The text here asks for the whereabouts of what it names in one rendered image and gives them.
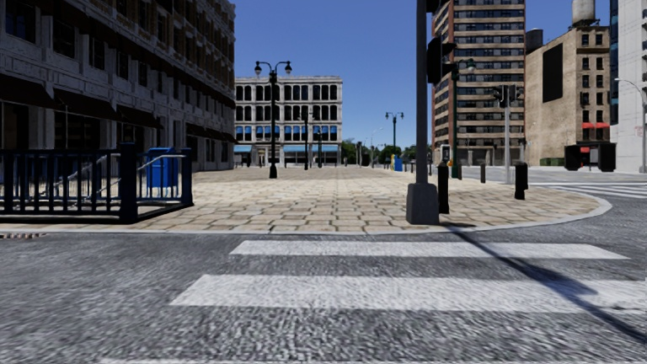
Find trees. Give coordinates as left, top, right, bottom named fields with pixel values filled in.
left=340, top=139, right=419, bottom=167

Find white arched window building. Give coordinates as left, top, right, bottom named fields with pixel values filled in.
left=233, top=75, right=344, bottom=168

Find black twin street lamp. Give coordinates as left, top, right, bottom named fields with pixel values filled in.
left=254, top=60, right=294, bottom=180
left=384, top=110, right=405, bottom=158

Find traffic light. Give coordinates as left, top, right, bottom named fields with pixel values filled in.
left=492, top=83, right=525, bottom=185
left=405, top=0, right=458, bottom=226

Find blue letter box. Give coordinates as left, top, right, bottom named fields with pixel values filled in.
left=146, top=147, right=180, bottom=190

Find dark stairway railing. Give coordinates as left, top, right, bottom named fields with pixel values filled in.
left=0, top=142, right=195, bottom=225

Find brown banded tower building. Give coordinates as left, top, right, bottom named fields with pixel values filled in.
left=430, top=0, right=527, bottom=167

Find grey stone building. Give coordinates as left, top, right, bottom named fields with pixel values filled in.
left=0, top=0, right=238, bottom=173

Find tan brick building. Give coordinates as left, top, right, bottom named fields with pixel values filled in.
left=524, top=0, right=612, bottom=167

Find black bus shelter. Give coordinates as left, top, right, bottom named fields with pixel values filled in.
left=564, top=141, right=618, bottom=173

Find grey street lamp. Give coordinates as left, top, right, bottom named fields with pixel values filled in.
left=613, top=78, right=647, bottom=174

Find pale concrete building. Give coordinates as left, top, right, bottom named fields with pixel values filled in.
left=608, top=0, right=647, bottom=174

